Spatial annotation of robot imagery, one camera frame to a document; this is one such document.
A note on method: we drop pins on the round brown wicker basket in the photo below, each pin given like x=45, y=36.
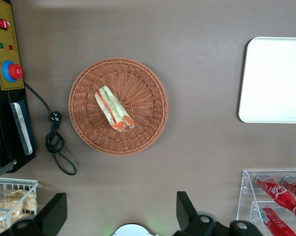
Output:
x=142, y=98

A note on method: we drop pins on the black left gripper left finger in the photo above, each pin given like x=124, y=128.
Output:
x=52, y=216

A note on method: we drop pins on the sandwich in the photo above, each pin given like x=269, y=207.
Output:
x=111, y=108

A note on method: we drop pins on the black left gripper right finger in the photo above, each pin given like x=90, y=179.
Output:
x=187, y=216

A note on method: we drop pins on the red cola bottle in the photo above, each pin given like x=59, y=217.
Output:
x=275, y=221
x=275, y=191
x=295, y=186

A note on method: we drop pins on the clear packet of crackers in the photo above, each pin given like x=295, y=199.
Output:
x=5, y=207
x=30, y=204

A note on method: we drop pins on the white rectangular tray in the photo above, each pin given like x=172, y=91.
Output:
x=273, y=81

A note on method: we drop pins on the clear acrylic bottle rack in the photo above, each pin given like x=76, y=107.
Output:
x=246, y=182

